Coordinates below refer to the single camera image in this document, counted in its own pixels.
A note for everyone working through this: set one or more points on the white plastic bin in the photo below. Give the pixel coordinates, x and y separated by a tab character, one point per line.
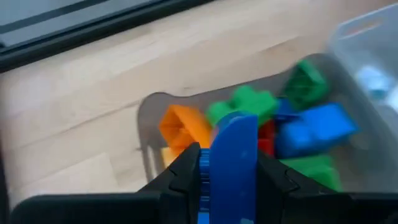
370	46

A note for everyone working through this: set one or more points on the green toy brick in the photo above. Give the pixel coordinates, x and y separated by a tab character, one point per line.
245	104
317	171
306	84

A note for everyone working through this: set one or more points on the grey plastic bin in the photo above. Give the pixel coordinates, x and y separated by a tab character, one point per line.
149	115

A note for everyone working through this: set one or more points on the blue rectangular toy brick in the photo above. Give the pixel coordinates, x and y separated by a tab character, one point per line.
286	110

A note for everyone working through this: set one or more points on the red toy brick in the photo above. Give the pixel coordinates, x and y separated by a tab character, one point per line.
266	138

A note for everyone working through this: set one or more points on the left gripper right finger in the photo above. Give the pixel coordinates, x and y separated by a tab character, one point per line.
276	189

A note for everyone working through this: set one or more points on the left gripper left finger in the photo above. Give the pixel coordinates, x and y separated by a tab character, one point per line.
180	186

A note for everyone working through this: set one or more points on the small blue rounded toy brick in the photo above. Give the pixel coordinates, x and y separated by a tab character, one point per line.
233	168

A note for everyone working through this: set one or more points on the orange sloped toy brick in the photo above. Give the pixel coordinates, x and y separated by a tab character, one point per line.
183	127

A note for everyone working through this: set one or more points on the black aluminium station frame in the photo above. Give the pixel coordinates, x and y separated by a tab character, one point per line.
93	28

